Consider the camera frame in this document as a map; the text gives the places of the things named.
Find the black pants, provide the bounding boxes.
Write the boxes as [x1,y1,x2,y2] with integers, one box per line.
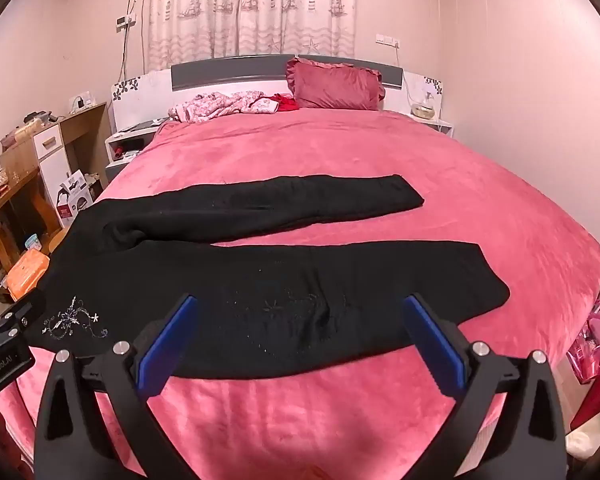
[27,174,511,381]

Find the wooden desk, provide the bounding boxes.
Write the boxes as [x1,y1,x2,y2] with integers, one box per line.
[60,102,112,201]

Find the wooden side table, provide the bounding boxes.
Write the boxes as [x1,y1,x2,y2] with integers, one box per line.
[0,167,56,291]

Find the red garment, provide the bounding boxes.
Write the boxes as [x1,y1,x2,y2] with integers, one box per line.
[250,94,301,113]

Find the white nightstand with lamp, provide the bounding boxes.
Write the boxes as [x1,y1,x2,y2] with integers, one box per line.
[405,110,453,138]

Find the pink plush blanket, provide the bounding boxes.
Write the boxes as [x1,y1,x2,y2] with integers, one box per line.
[0,107,600,480]

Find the orange plastic box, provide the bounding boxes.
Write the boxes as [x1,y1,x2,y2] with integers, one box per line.
[5,249,51,301]

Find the ship print curtain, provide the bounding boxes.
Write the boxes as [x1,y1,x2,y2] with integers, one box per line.
[145,0,358,73]

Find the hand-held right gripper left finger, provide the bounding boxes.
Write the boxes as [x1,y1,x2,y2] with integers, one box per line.
[34,292,201,480]

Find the pink gift bag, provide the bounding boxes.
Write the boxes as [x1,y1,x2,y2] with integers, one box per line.
[566,300,600,386]

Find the white open nightstand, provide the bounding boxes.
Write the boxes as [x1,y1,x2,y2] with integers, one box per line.
[104,119,168,181]

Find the white and grey headboard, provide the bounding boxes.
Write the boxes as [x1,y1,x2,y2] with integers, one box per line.
[111,54,443,121]

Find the white drawer cabinet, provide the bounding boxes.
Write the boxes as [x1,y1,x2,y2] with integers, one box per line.
[0,122,66,226]

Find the white cardboard box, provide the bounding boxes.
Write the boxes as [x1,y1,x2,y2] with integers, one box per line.
[55,170,88,221]

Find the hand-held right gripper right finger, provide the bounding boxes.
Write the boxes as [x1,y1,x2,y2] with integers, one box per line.
[402,292,568,480]

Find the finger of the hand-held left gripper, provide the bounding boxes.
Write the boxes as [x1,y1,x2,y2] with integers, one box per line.
[0,287,48,348]

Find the pink floral garment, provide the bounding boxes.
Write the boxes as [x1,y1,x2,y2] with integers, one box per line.
[169,91,280,123]

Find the dark pink ruffled pillow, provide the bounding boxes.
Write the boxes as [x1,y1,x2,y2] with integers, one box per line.
[286,57,386,111]

